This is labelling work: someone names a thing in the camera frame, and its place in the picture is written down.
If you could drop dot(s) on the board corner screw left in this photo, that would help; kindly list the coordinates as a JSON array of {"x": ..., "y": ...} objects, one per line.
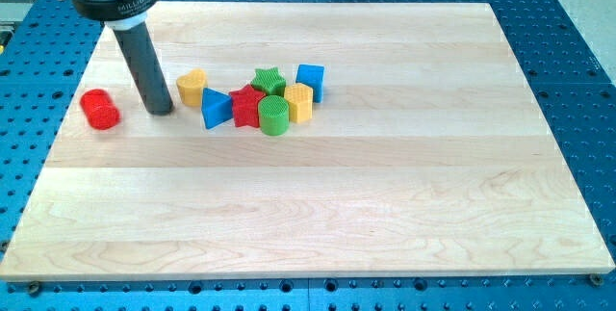
[{"x": 33, "y": 288}]

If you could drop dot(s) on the green cylinder block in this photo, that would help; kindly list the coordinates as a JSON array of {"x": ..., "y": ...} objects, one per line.
[{"x": 273, "y": 111}]

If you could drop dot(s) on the red star block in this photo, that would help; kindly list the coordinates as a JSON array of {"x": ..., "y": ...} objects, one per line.
[{"x": 245, "y": 103}]

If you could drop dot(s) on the board corner screw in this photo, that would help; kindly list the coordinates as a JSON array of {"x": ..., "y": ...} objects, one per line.
[
  {"x": 33, "y": 288},
  {"x": 596, "y": 279}
]

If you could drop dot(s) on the yellow hexagon block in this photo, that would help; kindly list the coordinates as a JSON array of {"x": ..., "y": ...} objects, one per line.
[{"x": 300, "y": 100}]

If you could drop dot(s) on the board corner screw right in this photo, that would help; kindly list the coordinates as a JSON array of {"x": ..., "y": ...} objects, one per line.
[{"x": 596, "y": 279}]

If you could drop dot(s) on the yellow heart block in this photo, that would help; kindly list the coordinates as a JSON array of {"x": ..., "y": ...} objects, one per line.
[{"x": 190, "y": 87}]

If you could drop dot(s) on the blue triangle block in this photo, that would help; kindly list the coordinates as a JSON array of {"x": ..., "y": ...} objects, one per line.
[{"x": 216, "y": 108}]

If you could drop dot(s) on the light wooden board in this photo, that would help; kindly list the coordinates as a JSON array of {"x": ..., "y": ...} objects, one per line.
[{"x": 428, "y": 156}]

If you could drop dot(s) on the blue cube block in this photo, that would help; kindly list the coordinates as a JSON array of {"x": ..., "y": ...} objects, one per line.
[{"x": 312, "y": 76}]

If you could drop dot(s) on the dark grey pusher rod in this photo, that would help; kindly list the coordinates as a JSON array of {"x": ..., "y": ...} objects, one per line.
[{"x": 140, "y": 56}]

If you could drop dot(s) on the green star block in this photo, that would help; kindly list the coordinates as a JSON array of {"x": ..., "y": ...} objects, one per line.
[{"x": 269, "y": 81}]

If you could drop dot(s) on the red cylinder block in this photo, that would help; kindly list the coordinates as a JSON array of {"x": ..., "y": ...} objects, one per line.
[{"x": 99, "y": 109}]

